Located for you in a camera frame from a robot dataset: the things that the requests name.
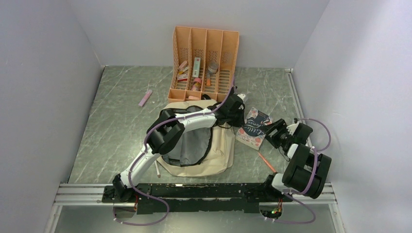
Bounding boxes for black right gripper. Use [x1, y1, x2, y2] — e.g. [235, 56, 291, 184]
[258, 118, 293, 148]

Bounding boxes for Little Women floral book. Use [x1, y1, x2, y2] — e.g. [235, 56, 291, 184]
[235, 107, 273, 150]

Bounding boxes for beige canvas backpack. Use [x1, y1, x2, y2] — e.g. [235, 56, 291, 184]
[155, 94, 235, 178]

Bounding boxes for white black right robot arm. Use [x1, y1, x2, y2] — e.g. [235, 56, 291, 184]
[259, 119, 332, 201]

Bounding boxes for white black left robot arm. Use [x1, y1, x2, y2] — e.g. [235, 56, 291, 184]
[112, 94, 246, 202]

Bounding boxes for orange pencil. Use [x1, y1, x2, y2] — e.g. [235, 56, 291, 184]
[258, 152, 277, 173]

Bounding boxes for pink tape roll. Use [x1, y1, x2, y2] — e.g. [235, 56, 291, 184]
[191, 78, 202, 91]

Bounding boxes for grey glue stick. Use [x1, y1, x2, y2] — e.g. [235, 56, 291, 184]
[206, 62, 219, 86]

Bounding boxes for teal white box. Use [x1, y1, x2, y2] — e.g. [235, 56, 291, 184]
[192, 57, 201, 78]

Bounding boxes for orange plastic desk organizer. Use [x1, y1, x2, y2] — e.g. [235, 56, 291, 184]
[168, 26, 240, 102]

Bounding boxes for red white small box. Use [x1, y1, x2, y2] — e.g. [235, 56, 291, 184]
[177, 60, 189, 82]

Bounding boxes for pink eraser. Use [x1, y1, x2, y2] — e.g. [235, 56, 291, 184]
[138, 89, 153, 107]

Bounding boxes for white brown marker pen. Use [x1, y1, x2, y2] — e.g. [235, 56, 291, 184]
[154, 161, 161, 178]

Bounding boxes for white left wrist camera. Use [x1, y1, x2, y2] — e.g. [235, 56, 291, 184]
[237, 93, 248, 103]

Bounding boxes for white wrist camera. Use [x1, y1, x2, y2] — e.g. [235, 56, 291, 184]
[237, 93, 248, 103]
[287, 123, 299, 135]

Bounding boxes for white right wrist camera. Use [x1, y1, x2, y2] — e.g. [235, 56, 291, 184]
[287, 123, 299, 135]

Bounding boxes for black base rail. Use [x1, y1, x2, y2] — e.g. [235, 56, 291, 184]
[102, 183, 291, 214]

